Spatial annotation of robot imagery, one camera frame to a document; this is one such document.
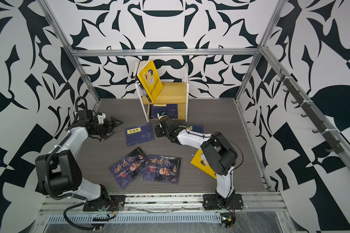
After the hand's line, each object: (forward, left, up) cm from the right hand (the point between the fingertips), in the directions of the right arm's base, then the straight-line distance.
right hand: (157, 126), depth 91 cm
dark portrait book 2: (-23, -4, -10) cm, 25 cm away
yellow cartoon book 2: (-18, -25, -10) cm, 32 cm away
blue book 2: (+17, -7, -4) cm, 19 cm away
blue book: (+20, 0, -1) cm, 20 cm away
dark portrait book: (-23, +16, -8) cm, 29 cm away
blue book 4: (+4, -27, -10) cm, 29 cm away
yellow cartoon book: (+17, +4, +26) cm, 31 cm away
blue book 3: (0, +13, -10) cm, 16 cm away
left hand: (-1, +23, +4) cm, 23 cm away
